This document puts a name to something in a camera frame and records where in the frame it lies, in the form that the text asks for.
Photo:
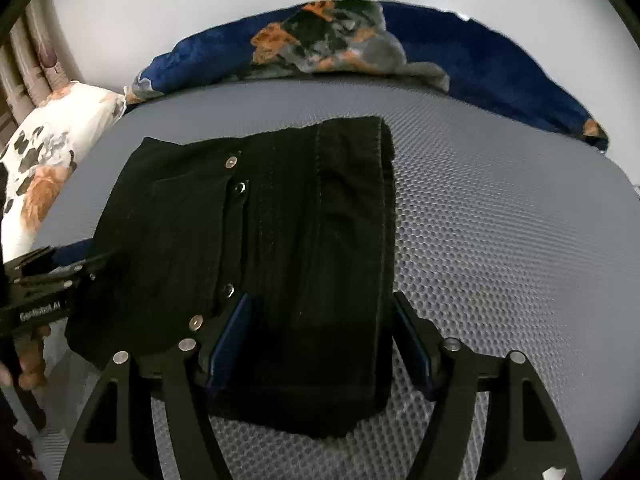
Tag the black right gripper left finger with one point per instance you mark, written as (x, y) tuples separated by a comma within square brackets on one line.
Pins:
[(114, 437)]

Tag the white orange floral pillow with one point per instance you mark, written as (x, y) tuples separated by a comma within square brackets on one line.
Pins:
[(45, 152)]

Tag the left hand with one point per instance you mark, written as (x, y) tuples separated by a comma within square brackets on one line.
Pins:
[(32, 363)]

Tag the black pants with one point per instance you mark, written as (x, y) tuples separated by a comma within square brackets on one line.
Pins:
[(283, 243)]

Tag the blue floral blanket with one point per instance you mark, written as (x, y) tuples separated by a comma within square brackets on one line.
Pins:
[(454, 55)]

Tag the grey mesh mattress cover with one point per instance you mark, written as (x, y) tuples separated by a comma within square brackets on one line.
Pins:
[(508, 238)]

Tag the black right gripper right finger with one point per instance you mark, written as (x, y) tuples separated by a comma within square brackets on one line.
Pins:
[(498, 402)]

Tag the beige curtain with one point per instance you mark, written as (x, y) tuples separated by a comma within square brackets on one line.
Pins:
[(34, 63)]

